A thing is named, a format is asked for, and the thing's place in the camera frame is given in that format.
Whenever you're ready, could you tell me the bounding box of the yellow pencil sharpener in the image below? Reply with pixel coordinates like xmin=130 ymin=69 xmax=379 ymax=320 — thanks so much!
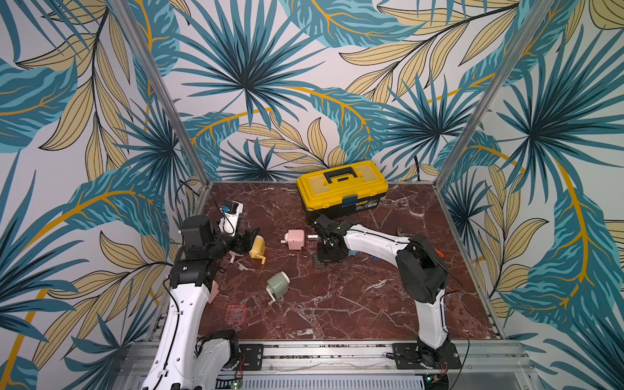
xmin=249 ymin=235 xmax=267 ymax=265

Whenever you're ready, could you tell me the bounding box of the pink transparent tray back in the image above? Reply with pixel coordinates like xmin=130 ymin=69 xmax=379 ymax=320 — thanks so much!
xmin=306 ymin=234 xmax=319 ymax=247

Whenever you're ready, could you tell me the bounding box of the pink transparent tray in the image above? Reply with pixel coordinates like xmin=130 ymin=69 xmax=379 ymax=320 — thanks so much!
xmin=225 ymin=304 xmax=247 ymax=323
xmin=306 ymin=234 xmax=319 ymax=247

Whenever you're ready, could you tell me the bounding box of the pink pencil sharpener back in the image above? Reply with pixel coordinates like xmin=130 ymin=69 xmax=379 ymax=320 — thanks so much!
xmin=281 ymin=229 xmax=306 ymax=250

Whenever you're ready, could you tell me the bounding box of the pink pencil sharpener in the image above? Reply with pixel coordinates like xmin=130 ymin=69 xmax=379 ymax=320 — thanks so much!
xmin=207 ymin=281 xmax=219 ymax=304
xmin=281 ymin=229 xmax=306 ymax=250
xmin=229 ymin=252 xmax=243 ymax=263

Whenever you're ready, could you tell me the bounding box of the green pencil sharpener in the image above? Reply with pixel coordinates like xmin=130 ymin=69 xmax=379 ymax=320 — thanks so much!
xmin=266 ymin=271 xmax=290 ymax=306

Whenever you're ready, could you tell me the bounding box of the pink pencil sharpener front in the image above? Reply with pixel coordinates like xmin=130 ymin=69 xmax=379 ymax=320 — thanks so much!
xmin=229 ymin=252 xmax=243 ymax=263

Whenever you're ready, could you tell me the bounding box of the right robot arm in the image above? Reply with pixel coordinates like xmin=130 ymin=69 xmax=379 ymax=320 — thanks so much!
xmin=313 ymin=215 xmax=450 ymax=368

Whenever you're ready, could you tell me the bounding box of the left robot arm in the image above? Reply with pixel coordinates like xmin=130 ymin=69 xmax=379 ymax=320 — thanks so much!
xmin=141 ymin=215 xmax=259 ymax=389

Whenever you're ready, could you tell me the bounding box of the pink pencil sharpener left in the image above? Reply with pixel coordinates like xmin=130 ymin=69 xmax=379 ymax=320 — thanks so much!
xmin=207 ymin=281 xmax=219 ymax=304

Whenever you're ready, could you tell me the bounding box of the pink transparent tray left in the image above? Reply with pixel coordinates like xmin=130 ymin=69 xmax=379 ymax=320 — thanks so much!
xmin=225 ymin=304 xmax=247 ymax=323

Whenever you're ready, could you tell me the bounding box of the yellow black toolbox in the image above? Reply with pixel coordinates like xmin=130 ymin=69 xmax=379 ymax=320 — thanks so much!
xmin=297 ymin=161 xmax=388 ymax=219

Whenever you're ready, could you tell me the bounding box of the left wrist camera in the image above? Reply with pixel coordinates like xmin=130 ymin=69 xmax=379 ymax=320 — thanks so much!
xmin=219 ymin=201 xmax=244 ymax=236

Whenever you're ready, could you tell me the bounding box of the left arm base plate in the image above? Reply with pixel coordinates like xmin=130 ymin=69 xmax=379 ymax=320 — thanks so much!
xmin=232 ymin=344 xmax=264 ymax=372

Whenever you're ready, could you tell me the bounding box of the aluminium front rail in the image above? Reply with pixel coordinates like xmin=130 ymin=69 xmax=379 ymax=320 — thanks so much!
xmin=111 ymin=340 xmax=543 ymax=389

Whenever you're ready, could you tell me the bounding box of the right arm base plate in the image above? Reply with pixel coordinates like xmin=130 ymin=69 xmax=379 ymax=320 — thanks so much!
xmin=391 ymin=342 xmax=462 ymax=371

